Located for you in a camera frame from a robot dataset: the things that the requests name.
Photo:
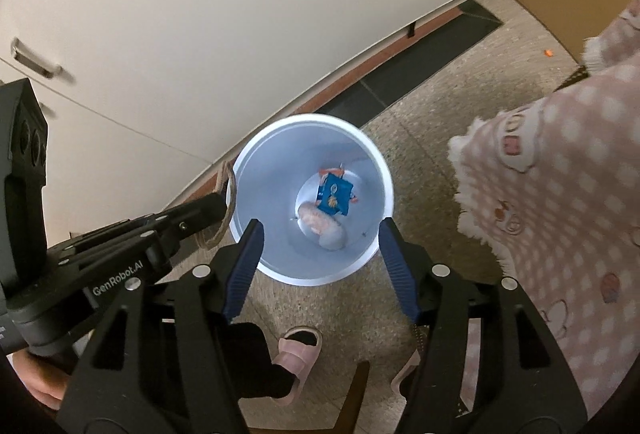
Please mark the pink white tissue wad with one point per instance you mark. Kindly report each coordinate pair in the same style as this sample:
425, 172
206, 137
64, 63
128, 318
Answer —
320, 224

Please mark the person's leg black trousers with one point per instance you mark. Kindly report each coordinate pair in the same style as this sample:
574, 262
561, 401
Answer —
255, 354

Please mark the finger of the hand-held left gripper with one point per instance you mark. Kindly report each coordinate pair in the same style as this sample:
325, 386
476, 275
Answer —
200, 214

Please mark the pink slipper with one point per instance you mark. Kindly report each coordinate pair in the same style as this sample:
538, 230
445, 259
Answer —
300, 349
402, 376

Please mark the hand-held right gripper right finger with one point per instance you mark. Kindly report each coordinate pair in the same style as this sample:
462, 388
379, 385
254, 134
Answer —
397, 274

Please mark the person's left hand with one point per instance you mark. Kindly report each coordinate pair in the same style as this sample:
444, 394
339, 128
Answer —
45, 379

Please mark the brown wooden bar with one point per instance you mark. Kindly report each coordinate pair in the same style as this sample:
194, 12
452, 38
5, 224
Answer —
350, 399

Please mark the white cabinet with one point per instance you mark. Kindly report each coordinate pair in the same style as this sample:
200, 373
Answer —
250, 14

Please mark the blue snack wrapper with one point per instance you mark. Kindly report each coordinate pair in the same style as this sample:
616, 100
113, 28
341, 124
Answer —
334, 196

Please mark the small black door stopper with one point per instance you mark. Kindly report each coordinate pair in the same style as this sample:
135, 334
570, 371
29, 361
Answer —
411, 29

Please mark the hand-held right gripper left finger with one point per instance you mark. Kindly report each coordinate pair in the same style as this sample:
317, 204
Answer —
245, 271

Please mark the pink printed blanket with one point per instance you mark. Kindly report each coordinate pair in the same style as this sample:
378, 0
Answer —
575, 164

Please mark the light blue plastic bin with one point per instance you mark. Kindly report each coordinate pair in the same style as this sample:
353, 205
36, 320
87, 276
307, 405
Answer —
280, 154

